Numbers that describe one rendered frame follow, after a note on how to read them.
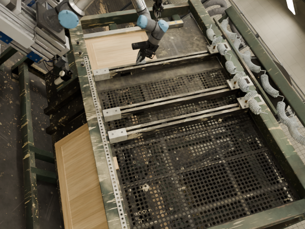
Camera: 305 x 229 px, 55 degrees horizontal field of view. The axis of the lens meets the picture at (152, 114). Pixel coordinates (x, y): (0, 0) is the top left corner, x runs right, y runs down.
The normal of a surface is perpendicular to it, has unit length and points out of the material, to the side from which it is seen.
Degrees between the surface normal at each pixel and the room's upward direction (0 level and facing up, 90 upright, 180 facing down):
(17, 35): 90
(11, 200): 0
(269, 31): 90
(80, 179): 90
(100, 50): 55
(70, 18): 98
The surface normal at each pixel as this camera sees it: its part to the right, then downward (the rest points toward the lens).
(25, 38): 0.26, 0.77
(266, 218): 0.05, -0.57
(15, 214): 0.82, -0.49
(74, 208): -0.50, -0.36
